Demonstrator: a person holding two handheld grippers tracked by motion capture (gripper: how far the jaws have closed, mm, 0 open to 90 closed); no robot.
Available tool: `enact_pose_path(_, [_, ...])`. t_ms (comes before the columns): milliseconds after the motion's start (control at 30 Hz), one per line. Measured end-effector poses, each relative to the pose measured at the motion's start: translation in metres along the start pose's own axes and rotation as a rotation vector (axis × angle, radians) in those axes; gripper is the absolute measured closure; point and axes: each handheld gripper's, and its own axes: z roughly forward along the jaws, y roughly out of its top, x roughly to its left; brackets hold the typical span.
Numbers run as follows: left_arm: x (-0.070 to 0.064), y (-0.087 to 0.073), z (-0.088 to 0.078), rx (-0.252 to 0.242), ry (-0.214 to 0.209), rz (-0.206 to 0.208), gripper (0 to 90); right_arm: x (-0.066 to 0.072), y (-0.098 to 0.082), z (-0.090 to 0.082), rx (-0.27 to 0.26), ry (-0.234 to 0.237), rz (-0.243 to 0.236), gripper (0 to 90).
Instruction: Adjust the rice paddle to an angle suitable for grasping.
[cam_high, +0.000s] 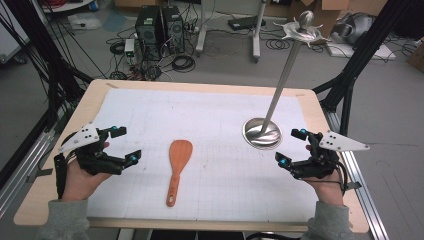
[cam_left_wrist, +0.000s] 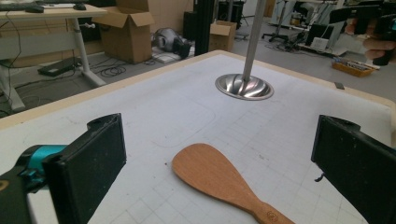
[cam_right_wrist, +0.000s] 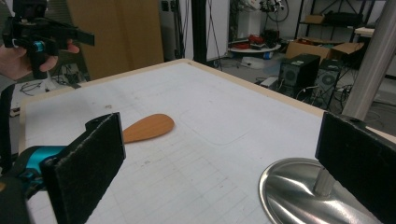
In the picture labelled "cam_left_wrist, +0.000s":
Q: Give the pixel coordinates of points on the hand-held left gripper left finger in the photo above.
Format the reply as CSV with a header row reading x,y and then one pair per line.
x,y
87,168

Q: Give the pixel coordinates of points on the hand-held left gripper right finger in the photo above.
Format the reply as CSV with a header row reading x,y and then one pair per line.
x,y
358,161

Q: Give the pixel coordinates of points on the wooden rice spatula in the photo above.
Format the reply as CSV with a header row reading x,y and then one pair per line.
x,y
205,168

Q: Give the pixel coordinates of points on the metal utensil stand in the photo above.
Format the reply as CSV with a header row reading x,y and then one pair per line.
x,y
244,88

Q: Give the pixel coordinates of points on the yellow parts tray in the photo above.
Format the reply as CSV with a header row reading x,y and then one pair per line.
x,y
353,68

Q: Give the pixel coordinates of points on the small dark tape piece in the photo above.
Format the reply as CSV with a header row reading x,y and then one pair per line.
x,y
339,85

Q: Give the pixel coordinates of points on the white grid mat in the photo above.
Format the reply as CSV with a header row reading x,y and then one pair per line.
x,y
155,102

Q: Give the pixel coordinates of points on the flat black device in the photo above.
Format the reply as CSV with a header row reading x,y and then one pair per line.
x,y
59,67

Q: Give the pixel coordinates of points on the large open cardboard box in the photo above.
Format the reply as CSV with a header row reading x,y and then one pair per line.
x,y
124,37

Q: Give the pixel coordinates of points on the white flat board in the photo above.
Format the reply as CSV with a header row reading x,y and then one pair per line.
x,y
168,57

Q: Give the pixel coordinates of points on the small cardboard box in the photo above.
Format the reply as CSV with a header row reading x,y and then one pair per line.
x,y
221,37

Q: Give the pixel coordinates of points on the grey vacuum cleaner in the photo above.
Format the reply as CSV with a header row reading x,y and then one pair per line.
x,y
168,39

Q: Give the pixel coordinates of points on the beige desk with white legs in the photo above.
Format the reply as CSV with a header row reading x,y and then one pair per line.
x,y
46,14

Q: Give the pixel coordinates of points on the black computer mouse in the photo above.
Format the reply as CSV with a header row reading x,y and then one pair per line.
x,y
79,6

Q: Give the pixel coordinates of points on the black keyboard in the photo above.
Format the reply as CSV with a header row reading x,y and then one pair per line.
x,y
18,6

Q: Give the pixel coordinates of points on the black metal frame post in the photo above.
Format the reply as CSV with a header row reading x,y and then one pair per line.
x,y
204,28

